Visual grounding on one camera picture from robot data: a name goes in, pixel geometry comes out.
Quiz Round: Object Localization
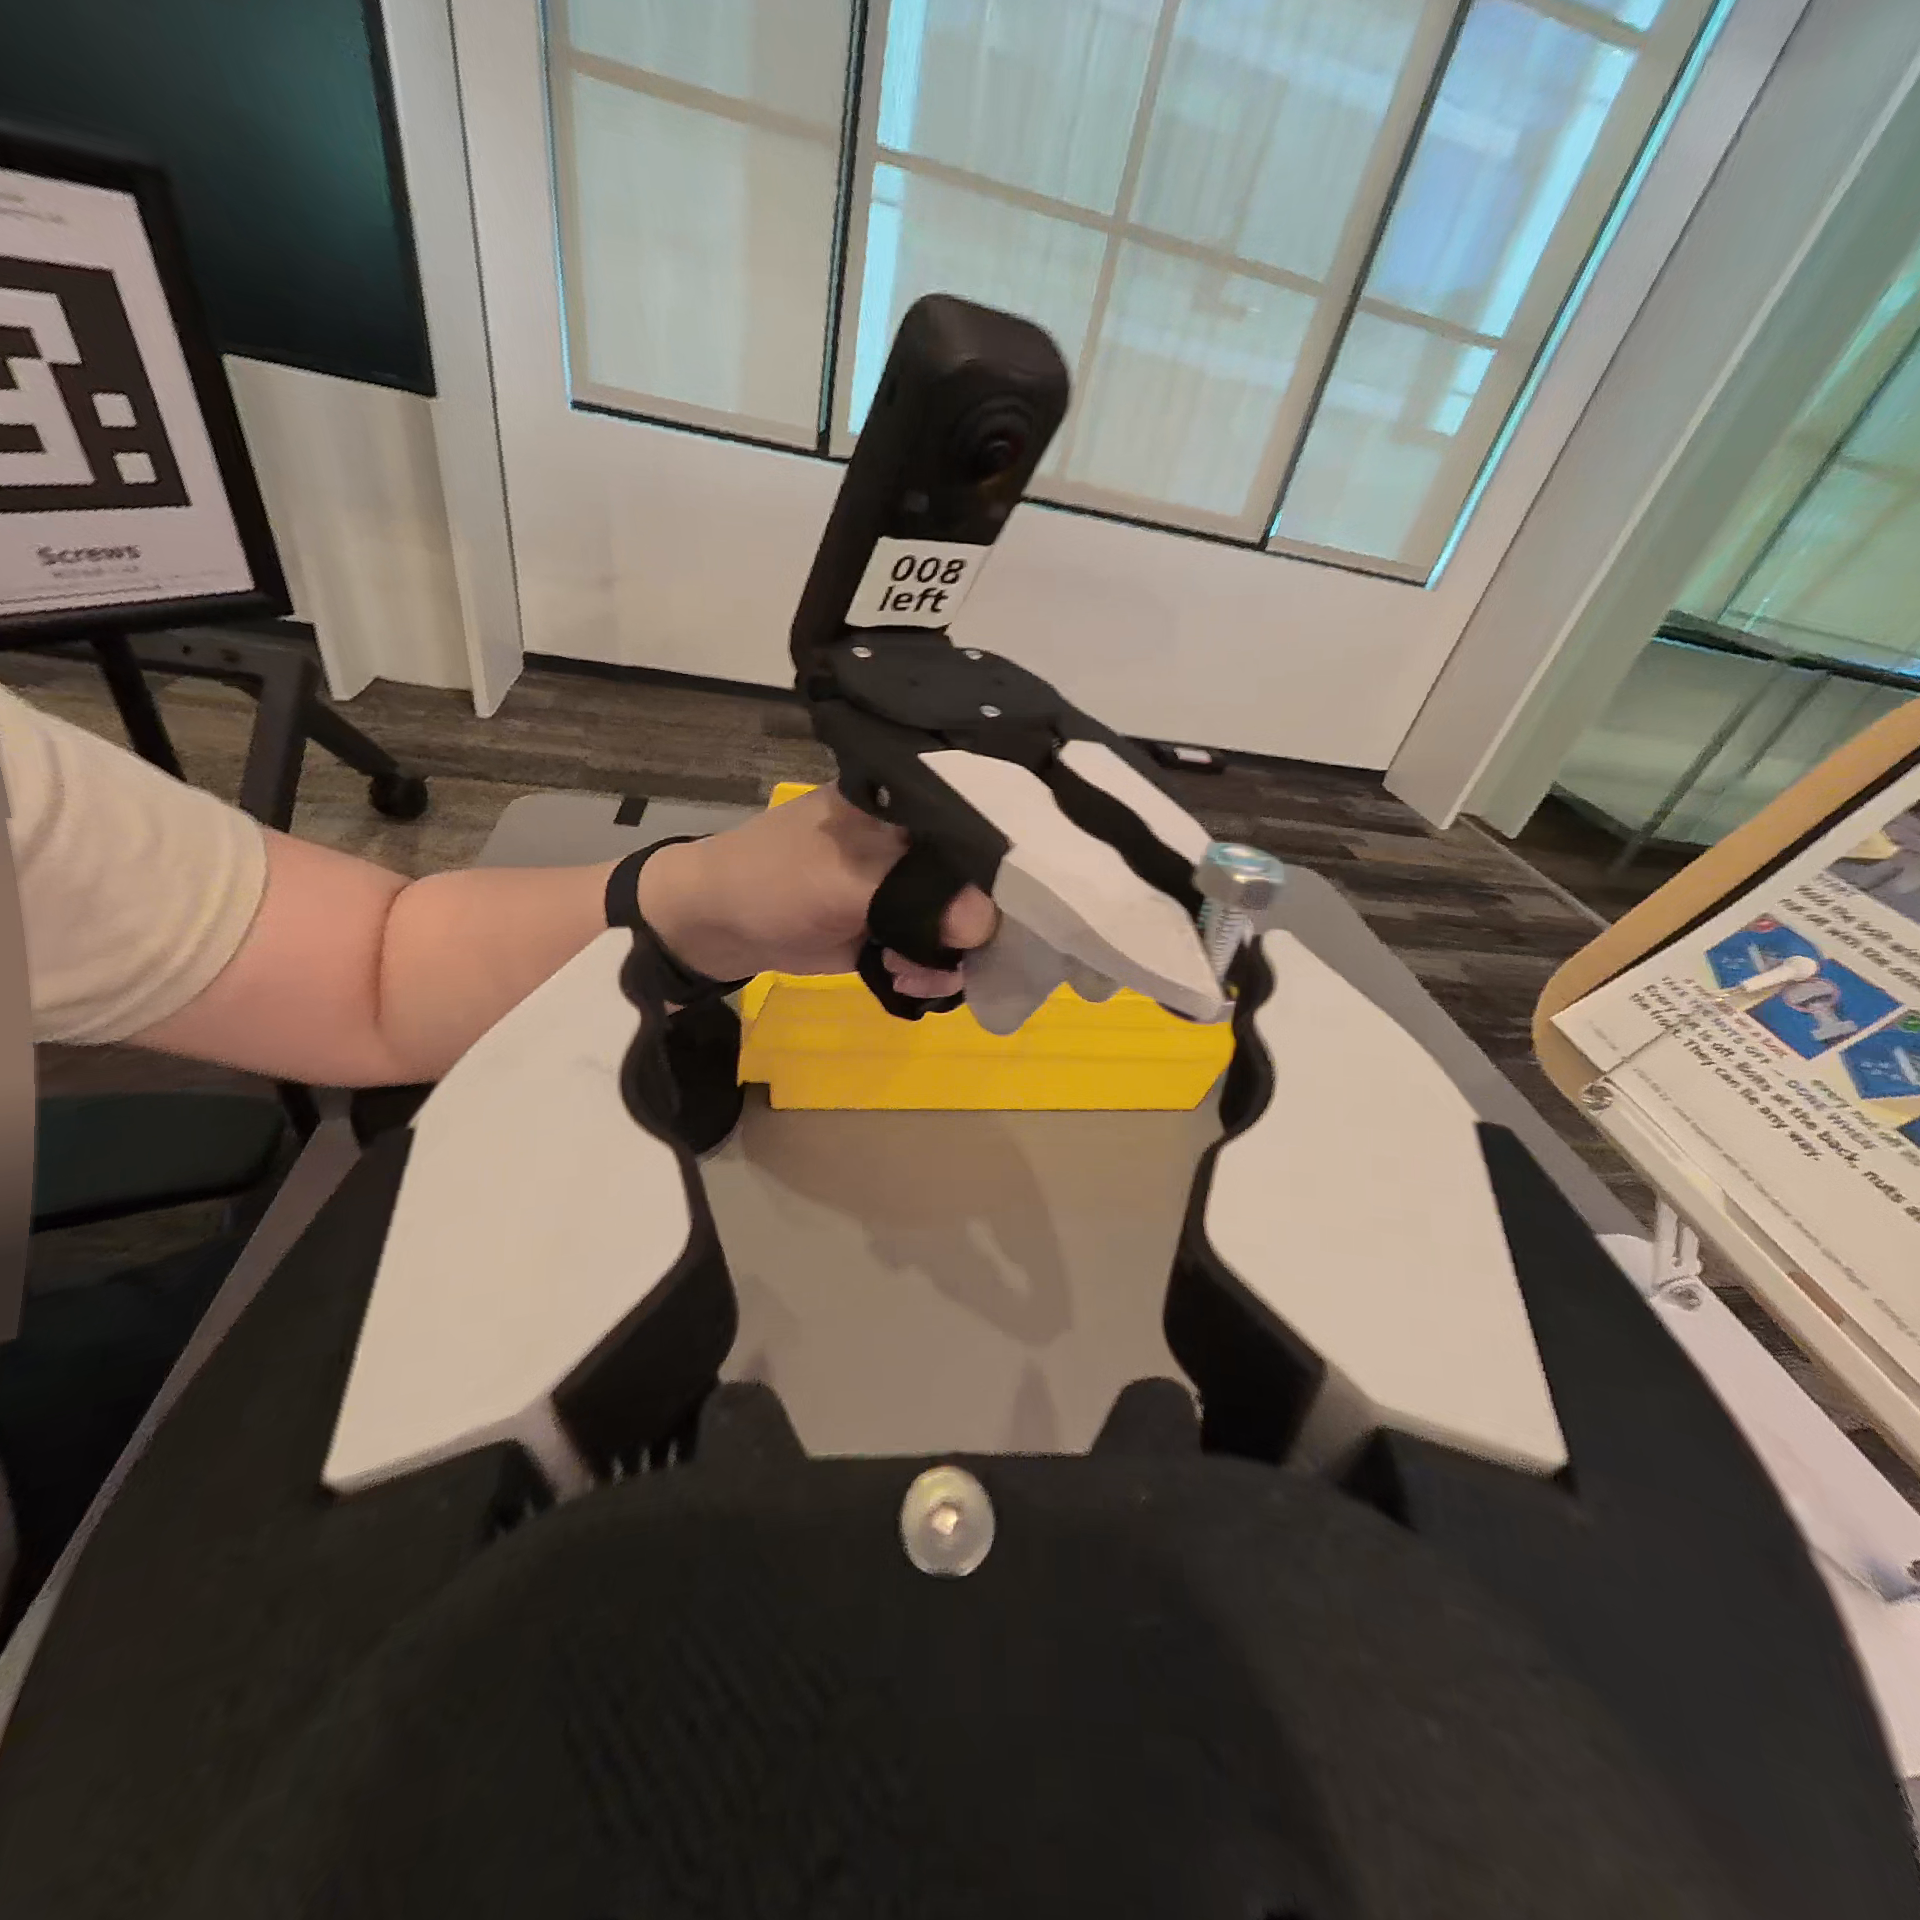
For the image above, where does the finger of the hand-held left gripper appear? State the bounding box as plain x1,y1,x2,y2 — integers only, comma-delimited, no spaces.
916,745,1236,1037
1050,733,1215,905

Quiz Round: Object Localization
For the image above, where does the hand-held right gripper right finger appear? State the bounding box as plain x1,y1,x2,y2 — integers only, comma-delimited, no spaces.
1165,929,1572,1480

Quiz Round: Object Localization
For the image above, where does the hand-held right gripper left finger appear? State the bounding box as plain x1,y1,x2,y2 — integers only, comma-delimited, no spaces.
322,929,741,1504

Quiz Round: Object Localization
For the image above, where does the yellow plastic bin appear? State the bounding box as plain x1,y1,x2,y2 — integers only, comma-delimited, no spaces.
732,780,1236,1110

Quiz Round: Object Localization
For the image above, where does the person's left forearm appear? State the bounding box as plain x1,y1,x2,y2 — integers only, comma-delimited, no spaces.
150,859,677,1090

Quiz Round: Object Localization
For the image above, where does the person's left hand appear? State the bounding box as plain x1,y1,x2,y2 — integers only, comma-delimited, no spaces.
646,780,1003,1012

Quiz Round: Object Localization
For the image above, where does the dark chair armrest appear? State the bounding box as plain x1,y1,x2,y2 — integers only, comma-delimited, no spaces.
31,1088,285,1232

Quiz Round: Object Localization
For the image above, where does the instruction sheet board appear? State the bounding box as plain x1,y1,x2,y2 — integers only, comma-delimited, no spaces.
1530,698,1920,1462

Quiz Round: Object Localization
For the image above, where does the white stand base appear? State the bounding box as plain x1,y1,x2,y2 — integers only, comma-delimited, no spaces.
1597,1199,1920,1605

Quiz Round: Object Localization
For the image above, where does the white framed glass window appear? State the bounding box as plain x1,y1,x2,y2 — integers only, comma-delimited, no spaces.
539,0,1724,585

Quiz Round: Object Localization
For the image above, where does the black framed floor sign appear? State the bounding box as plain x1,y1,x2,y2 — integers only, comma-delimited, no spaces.
0,126,427,823

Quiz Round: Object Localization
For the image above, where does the dark wall screen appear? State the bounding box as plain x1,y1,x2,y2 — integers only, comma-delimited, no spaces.
0,0,437,401

